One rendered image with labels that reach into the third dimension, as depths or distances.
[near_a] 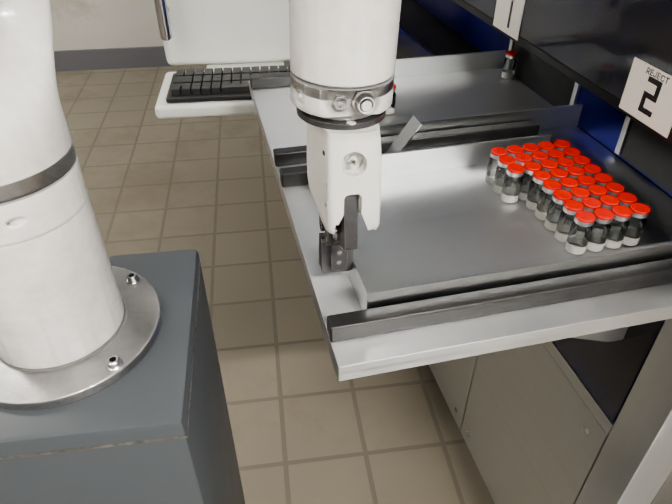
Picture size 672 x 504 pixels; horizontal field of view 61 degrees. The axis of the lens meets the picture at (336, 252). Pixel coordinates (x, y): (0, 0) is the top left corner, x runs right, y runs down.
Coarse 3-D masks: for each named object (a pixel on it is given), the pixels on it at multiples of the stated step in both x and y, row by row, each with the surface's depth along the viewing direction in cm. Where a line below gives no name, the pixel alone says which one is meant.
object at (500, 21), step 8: (504, 0) 90; (512, 0) 88; (520, 0) 85; (496, 8) 92; (504, 8) 90; (512, 8) 88; (520, 8) 86; (496, 16) 93; (504, 16) 90; (512, 16) 88; (520, 16) 86; (496, 24) 93; (504, 24) 91; (512, 24) 89; (520, 24) 86; (504, 32) 91; (512, 32) 89
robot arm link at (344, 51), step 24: (312, 0) 39; (336, 0) 39; (360, 0) 39; (384, 0) 40; (312, 24) 40; (336, 24) 40; (360, 24) 40; (384, 24) 41; (312, 48) 41; (336, 48) 41; (360, 48) 41; (384, 48) 42; (312, 72) 42; (336, 72) 42; (360, 72) 42; (384, 72) 43
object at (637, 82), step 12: (636, 60) 64; (636, 72) 65; (648, 72) 63; (660, 72) 61; (636, 84) 65; (648, 84) 63; (624, 96) 67; (636, 96) 65; (660, 96) 62; (624, 108) 67; (636, 108) 65; (648, 108) 64; (660, 108) 62; (648, 120) 64; (660, 120) 62; (660, 132) 62
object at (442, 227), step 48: (480, 144) 77; (384, 192) 73; (432, 192) 73; (480, 192) 73; (384, 240) 65; (432, 240) 65; (480, 240) 65; (528, 240) 65; (384, 288) 54; (432, 288) 55; (480, 288) 56
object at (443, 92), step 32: (416, 64) 104; (448, 64) 106; (480, 64) 107; (416, 96) 98; (448, 96) 98; (480, 96) 98; (512, 96) 98; (384, 128) 82; (448, 128) 84; (544, 128) 88
